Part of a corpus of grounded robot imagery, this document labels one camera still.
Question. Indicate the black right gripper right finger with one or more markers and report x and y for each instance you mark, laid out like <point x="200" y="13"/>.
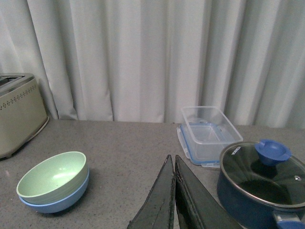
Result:
<point x="196" y="207"/>

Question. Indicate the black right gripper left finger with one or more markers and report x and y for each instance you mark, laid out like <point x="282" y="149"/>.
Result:
<point x="157" y="212"/>

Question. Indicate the light green bowl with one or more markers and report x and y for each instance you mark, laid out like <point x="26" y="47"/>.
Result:
<point x="54" y="178"/>

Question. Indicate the blue bowl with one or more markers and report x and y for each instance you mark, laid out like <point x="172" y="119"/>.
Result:
<point x="62" y="204"/>

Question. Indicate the dark blue pot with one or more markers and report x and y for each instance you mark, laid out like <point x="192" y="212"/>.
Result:
<point x="250" y="213"/>

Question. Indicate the blue-rimmed container lid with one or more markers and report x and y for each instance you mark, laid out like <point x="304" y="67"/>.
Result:
<point x="190" y="148"/>

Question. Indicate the glass pot lid blue knob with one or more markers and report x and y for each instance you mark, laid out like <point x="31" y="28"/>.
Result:
<point x="266" y="172"/>

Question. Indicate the clear plastic container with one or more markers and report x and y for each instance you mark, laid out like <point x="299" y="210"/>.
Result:
<point x="213" y="115"/>

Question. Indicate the white curtain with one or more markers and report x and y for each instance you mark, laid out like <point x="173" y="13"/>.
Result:
<point x="144" y="60"/>

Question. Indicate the cream toaster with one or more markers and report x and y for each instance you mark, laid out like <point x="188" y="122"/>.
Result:
<point x="22" y="111"/>

